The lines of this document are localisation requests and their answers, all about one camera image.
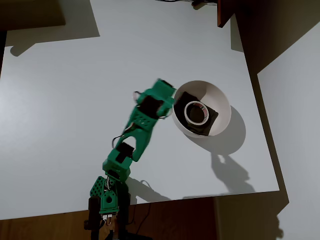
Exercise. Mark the reddish brown wooden board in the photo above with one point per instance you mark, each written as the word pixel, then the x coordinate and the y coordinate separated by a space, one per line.
pixel 222 12

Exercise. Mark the white masking tape roll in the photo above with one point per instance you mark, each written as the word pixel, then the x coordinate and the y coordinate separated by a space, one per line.
pixel 187 110

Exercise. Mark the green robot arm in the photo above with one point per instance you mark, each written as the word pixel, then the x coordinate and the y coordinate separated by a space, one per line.
pixel 141 135

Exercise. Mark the dark folded cloth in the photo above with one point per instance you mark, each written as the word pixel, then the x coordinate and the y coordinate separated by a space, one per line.
pixel 212 117

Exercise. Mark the white round bowl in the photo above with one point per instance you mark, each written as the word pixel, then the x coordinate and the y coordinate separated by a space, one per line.
pixel 222 100

